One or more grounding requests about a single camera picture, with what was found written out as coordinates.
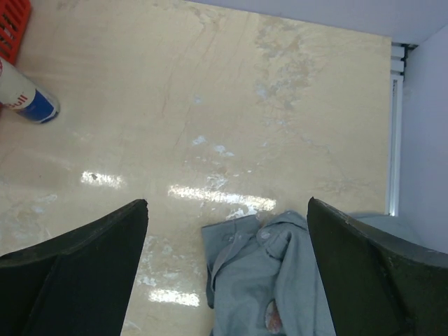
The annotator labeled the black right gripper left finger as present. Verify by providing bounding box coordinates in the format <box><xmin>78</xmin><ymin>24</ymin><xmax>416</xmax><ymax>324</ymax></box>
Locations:
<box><xmin>1</xmin><ymin>199</ymin><xmax>148</xmax><ymax>335</ymax></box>

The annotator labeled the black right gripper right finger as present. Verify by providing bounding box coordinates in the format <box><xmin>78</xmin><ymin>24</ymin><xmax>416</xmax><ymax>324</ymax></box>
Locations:
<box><xmin>307</xmin><ymin>198</ymin><xmax>447</xmax><ymax>335</ymax></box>

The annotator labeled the grey button-up shirt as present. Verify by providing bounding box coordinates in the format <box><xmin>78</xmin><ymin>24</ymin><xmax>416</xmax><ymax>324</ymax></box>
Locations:
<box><xmin>201</xmin><ymin>209</ymin><xmax>421</xmax><ymax>336</ymax></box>

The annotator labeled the Red Bull drink can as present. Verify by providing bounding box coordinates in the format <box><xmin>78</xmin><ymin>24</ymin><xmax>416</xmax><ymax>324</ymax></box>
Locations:
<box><xmin>1</xmin><ymin>58</ymin><xmax>60</xmax><ymax>124</ymax></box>

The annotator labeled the red plastic shopping basket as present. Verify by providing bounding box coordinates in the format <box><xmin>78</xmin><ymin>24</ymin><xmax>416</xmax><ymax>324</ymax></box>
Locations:
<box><xmin>0</xmin><ymin>0</ymin><xmax>32</xmax><ymax>65</ymax></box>

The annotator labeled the aluminium frame rail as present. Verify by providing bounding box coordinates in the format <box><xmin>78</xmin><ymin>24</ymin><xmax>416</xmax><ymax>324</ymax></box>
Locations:
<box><xmin>386</xmin><ymin>42</ymin><xmax>415</xmax><ymax>216</ymax></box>

